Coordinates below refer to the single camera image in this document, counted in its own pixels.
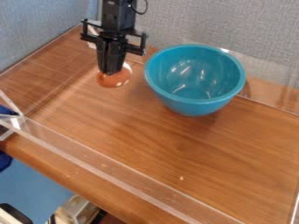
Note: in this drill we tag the brown and white toy mushroom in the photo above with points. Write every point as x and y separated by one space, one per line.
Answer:
117 79

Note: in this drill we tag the clear acrylic barrier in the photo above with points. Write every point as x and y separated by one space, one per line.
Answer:
132 181
265 85

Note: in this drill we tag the clear acrylic front barrier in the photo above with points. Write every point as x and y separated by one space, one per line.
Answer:
132 181

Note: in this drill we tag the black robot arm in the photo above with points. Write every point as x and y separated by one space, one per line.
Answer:
118 15

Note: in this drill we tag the clear acrylic left bracket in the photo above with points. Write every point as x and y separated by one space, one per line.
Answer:
10 117

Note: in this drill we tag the blue cloth object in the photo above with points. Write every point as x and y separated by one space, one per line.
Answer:
5 160

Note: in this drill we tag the blue plastic bowl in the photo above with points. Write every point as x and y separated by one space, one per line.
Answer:
195 78

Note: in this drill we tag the beige box under table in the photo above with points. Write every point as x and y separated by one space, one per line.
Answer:
74 211

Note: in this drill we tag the clear acrylic back barrier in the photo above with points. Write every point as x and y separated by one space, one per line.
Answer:
265 85

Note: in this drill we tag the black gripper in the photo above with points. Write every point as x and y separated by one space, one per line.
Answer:
110 56

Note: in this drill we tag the black and white object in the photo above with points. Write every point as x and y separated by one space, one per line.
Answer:
12 216

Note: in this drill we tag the clear acrylic corner bracket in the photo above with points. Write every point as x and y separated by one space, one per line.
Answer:
108 40

